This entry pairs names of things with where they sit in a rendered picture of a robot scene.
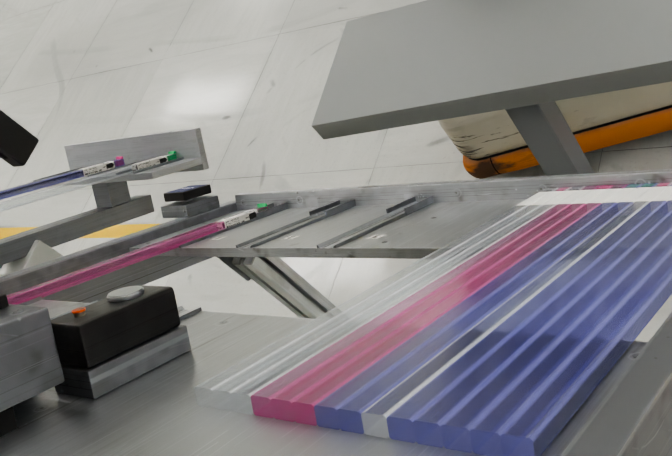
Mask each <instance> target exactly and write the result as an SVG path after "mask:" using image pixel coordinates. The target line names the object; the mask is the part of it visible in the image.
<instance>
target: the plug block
mask: <svg viewBox="0 0 672 456"><path fill-rule="evenodd" d="M38 142H39V140H38V138H36V137H35V136H34V135H32V134H31V133H30V132H29V131H27V130H26V129H25V128H23V127H22V126H21V125H19V124H18V123H17V122H16V121H14V120H13V119H12V118H10V117H9V116H8V115H6V114H5V113H4V112H3V111H1V110H0V158H2V159H3V160H5V161H6V162H7V163H9V164H10V165H11V166H13V167H18V166H24V165H25V164H26V162H27V161H28V159H29V157H30V156H31V154H32V152H33V150H34V149H35V147H36V145H37V144H38Z"/></svg>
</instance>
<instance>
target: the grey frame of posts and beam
mask: <svg viewBox="0 0 672 456"><path fill-rule="evenodd" d="M232 264H233V265H235V266H236V267H237V268H238V269H240V270H241V271H242V272H243V273H245V274H246V275H247V276H248V277H250V278H251V279H252V280H253V281H254V282H256V283H257V284H258V285H259V286H261V287H262V288H263V289H264V290H266V291H267V292H268V293H269V294H271V295H272V296H273V297H274V298H276V299H277V300H278V301H279V302H281V303H282V304H283V305H284V306H286V307H287V308H288V309H289V310H291V311H292V312H293V313H294V314H296V315H297V316H298V317H299V318H310V319H316V318H318V317H319V316H321V315H323V314H325V313H326V312H328V311H330V310H332V309H333V308H335V307H336V306H335V305H334V304H333V303H331V302H330V301H329V300H328V299H327V298H326V297H325V296H323V295H322V294H321V293H320V292H319V291H318V290H316V289H315V288H314V287H313V286H312V285H311V284H310V283H308V282H307V281H306V280H305V279H304V278H303V277H302V276H300V275H299V274H298V273H297V272H296V271H295V270H293V269H292V268H291V267H290V266H289V265H288V264H287V263H285V262H284V261H283V260H282V259H281V258H280V257H234V258H233V260H232Z"/></svg>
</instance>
